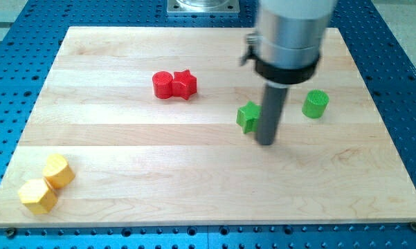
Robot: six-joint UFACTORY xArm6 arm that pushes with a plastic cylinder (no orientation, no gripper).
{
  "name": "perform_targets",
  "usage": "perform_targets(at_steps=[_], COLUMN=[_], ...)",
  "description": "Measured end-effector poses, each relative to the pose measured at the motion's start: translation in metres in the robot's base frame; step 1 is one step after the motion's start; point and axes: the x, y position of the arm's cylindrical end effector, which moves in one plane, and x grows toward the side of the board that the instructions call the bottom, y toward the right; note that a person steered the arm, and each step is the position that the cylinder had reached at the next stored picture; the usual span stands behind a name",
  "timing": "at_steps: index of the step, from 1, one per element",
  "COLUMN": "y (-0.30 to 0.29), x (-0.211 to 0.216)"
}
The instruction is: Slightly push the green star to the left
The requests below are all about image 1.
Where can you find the green star block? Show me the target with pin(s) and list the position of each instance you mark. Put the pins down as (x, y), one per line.
(248, 116)

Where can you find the light wooden board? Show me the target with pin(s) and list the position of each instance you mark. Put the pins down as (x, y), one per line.
(140, 160)

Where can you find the yellow hexagon block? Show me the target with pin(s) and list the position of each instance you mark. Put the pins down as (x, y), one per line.
(37, 196)

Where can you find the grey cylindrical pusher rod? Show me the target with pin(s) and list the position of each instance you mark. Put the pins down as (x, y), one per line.
(271, 110)

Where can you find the green cylinder block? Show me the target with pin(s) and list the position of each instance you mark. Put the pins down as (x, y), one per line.
(315, 103)

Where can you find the yellow heart block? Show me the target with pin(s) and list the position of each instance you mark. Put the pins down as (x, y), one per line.
(57, 171)

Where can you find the red star block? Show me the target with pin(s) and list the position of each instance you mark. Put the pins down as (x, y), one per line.
(184, 84)

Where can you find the red cylinder block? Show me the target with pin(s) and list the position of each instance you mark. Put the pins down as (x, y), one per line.
(162, 84)

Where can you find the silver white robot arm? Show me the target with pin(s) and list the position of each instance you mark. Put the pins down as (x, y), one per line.
(286, 49)

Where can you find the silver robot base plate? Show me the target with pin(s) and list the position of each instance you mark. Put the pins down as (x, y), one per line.
(202, 6)

